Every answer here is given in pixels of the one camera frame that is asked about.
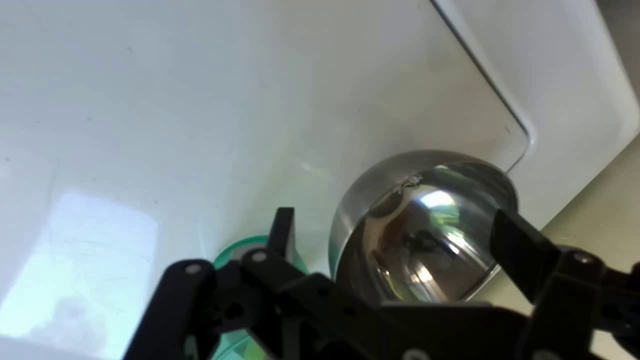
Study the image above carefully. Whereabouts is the white washing machine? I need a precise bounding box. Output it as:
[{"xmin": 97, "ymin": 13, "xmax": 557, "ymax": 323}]
[{"xmin": 0, "ymin": 0, "xmax": 640, "ymax": 360}]

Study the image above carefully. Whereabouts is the green translucent plastic cup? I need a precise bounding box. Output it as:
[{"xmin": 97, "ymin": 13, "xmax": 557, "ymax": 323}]
[{"xmin": 210, "ymin": 236, "xmax": 314, "ymax": 360}]

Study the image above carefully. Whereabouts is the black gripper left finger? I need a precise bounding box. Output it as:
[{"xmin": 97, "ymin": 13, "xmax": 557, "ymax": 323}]
[{"xmin": 122, "ymin": 205, "xmax": 375, "ymax": 360}]

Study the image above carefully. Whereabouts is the silver metal bowl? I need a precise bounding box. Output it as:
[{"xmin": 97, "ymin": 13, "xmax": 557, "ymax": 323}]
[{"xmin": 327, "ymin": 147, "xmax": 520, "ymax": 308}]

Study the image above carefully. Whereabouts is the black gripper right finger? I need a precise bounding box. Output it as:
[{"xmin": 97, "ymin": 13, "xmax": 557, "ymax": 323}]
[{"xmin": 489, "ymin": 208, "xmax": 640, "ymax": 360}]

